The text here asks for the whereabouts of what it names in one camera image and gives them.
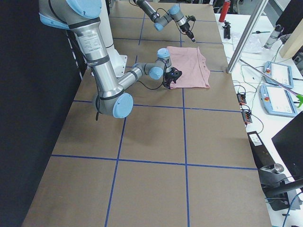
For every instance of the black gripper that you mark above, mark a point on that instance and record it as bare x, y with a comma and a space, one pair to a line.
186, 29
168, 82

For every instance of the pink Snoopy t-shirt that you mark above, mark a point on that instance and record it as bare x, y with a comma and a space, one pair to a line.
192, 63

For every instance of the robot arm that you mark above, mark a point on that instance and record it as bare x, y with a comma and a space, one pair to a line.
161, 17
83, 18

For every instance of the black folded tripod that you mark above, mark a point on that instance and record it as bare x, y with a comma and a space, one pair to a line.
227, 30

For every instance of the red water bottle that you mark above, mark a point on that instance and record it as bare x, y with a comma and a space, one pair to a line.
225, 8

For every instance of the clear plastic bag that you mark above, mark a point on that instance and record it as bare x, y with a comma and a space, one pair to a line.
253, 44

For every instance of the clear water bottle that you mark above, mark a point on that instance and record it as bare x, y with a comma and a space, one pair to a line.
274, 36

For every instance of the far teach pendant tablet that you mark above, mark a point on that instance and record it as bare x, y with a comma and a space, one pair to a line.
279, 72

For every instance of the teach pendant tablet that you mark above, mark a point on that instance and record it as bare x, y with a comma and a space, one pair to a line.
279, 72
277, 101

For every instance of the near teach pendant tablet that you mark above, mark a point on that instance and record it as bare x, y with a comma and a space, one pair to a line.
277, 101

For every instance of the black power adapter box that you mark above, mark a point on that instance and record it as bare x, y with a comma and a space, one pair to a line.
260, 153

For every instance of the metal reacher stick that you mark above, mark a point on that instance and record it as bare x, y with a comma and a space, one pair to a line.
297, 95

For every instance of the black monitor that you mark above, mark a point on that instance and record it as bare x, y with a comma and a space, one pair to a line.
289, 145

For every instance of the black desk clamp stand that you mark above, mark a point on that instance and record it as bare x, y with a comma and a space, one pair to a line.
279, 191

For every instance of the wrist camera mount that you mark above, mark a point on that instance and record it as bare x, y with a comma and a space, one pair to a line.
175, 74
190, 18

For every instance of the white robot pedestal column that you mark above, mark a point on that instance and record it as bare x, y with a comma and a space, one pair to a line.
118, 61

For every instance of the aluminium frame post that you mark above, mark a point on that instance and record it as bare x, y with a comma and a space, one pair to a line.
260, 6

